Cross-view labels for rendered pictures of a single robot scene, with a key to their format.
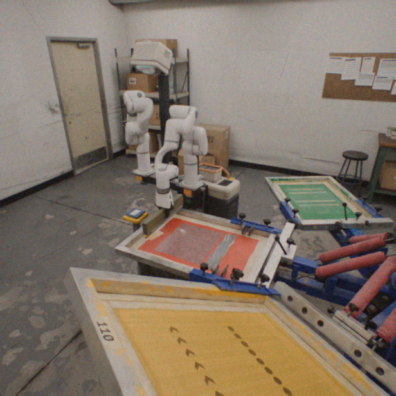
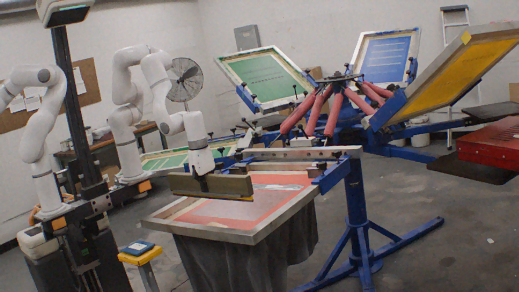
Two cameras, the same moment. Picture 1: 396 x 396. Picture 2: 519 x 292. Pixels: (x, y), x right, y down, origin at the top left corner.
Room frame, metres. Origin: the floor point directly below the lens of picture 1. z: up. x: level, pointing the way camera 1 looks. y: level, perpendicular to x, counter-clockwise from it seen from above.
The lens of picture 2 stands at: (1.10, 1.82, 1.59)
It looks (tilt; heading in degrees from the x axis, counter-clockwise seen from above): 12 degrees down; 280
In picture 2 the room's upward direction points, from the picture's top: 11 degrees counter-clockwise
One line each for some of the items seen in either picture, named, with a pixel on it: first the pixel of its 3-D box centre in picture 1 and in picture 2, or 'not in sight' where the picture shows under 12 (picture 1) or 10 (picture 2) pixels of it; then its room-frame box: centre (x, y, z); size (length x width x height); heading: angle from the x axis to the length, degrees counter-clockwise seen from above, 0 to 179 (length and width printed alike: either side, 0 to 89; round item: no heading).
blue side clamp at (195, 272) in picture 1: (218, 283); (332, 175); (1.13, -0.10, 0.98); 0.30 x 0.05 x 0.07; 63
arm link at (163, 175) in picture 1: (167, 175); (187, 125); (1.63, 0.18, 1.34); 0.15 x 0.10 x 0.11; 158
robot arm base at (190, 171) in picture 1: (191, 172); (128, 160); (1.99, 0.04, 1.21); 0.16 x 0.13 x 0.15; 147
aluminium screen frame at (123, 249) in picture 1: (200, 242); (249, 194); (1.49, -0.01, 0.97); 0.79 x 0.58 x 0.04; 63
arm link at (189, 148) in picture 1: (191, 152); (123, 124); (1.97, 0.04, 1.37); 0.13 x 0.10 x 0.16; 68
